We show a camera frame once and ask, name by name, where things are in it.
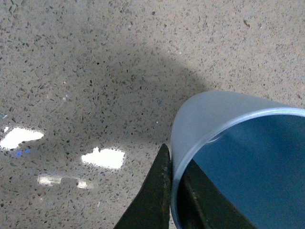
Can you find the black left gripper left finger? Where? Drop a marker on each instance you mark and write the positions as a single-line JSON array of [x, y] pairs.
[[150, 209]]

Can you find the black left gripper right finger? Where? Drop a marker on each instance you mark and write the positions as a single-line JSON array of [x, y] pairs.
[[200, 205]]

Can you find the blue plastic cup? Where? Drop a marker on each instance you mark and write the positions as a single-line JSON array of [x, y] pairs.
[[251, 148]]

